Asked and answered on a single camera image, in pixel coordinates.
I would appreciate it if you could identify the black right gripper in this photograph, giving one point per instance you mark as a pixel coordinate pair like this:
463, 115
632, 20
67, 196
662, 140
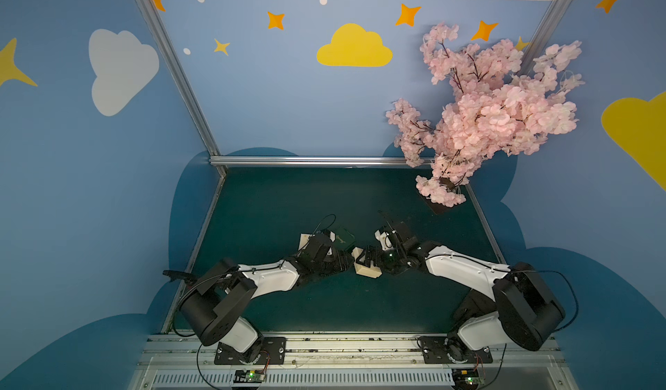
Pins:
380, 257

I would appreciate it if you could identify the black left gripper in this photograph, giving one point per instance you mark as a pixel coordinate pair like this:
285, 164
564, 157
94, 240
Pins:
336, 257

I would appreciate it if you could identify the green jewelry box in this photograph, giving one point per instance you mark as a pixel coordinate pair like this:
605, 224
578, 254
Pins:
344, 241

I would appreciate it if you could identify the cream flower print box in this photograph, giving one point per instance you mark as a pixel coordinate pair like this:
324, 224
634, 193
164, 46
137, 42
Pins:
364, 263

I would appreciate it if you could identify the white lift-off lid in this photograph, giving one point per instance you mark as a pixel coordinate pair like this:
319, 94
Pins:
304, 240

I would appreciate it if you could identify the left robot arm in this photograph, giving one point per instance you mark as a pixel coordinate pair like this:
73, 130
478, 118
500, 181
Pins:
215, 303

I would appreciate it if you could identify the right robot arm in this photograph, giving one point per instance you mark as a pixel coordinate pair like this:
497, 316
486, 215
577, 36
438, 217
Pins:
505, 304

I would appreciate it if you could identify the right green circuit board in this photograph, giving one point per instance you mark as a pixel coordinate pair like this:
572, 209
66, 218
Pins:
466, 379

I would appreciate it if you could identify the green circuit board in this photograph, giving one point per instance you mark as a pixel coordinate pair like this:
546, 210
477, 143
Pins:
466, 379
249, 377

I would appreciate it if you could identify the left green circuit board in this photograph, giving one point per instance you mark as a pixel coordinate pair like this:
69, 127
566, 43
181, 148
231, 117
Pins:
249, 377

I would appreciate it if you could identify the pink cherry blossom tree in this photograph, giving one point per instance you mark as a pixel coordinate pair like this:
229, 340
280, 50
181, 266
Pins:
496, 108

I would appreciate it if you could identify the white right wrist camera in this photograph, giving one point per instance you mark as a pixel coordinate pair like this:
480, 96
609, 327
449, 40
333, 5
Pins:
384, 239

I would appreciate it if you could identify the aluminium back frame rail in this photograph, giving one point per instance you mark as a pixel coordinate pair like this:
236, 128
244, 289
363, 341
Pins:
284, 161

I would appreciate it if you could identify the front aluminium rail base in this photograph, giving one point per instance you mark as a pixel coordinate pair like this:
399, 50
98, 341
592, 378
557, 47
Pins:
319, 360

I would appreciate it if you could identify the aluminium right frame post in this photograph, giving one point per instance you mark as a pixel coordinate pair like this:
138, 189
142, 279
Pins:
543, 33

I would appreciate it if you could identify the aluminium frame post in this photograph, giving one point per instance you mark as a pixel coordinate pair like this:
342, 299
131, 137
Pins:
158, 30
543, 33

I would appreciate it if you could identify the aluminium left frame post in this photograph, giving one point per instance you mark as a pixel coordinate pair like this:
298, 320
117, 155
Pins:
158, 30

